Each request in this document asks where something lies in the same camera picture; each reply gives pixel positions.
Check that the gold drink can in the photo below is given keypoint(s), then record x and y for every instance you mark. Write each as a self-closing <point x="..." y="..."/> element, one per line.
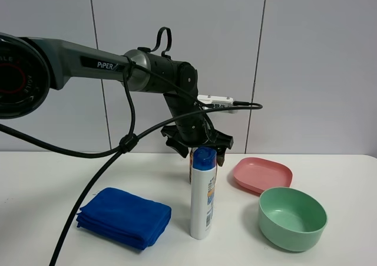
<point x="190" y="171"/>

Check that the pink square plate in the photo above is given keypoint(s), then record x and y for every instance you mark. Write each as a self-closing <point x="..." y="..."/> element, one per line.
<point x="257" y="174"/>

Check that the green plastic bowl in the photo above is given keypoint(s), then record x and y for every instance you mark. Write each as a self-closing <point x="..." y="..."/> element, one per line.
<point x="291" y="219"/>

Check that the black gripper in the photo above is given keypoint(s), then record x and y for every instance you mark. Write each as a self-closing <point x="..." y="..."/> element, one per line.
<point x="181" y="140"/>

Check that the white bottle with blue cap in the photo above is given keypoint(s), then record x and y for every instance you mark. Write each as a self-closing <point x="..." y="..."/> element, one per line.
<point x="203" y="182"/>

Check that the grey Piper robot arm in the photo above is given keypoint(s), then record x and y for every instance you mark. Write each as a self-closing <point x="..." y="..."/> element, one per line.
<point x="31" y="67"/>

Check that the folded blue microfiber cloth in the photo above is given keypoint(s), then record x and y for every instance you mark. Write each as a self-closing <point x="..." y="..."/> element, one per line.
<point x="125" y="218"/>

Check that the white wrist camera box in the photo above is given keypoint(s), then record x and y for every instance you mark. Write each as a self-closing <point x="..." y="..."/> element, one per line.
<point x="212" y="102"/>

